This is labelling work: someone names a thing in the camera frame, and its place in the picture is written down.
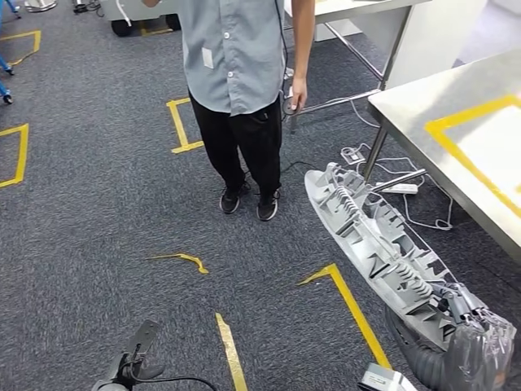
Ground person's left hand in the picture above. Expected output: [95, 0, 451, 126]
[290, 77, 309, 112]

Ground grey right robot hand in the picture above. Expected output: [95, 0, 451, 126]
[433, 283, 518, 391]

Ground black round handheld controller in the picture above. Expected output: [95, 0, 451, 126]
[282, 95, 302, 117]

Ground grey plastic wheel hubcap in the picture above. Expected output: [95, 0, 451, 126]
[304, 161, 489, 352]

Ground stainless steel workbench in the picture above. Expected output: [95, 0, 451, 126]
[362, 48, 521, 266]

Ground yellow tape on workbench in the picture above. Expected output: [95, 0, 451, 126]
[424, 94, 521, 220]

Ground standing person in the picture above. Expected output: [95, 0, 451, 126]
[140, 0, 317, 222]

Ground white socket adapter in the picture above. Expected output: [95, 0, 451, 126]
[340, 147, 366, 166]

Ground steel side table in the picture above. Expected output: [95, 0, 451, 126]
[283, 0, 433, 117]

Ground white power strip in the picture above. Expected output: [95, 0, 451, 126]
[376, 182, 419, 196]

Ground peeled yellow floor tape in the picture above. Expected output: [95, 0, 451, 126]
[146, 252, 210, 275]

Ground white wheeled cart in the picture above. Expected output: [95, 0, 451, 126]
[100, 0, 182, 39]

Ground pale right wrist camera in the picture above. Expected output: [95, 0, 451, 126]
[357, 362, 419, 391]

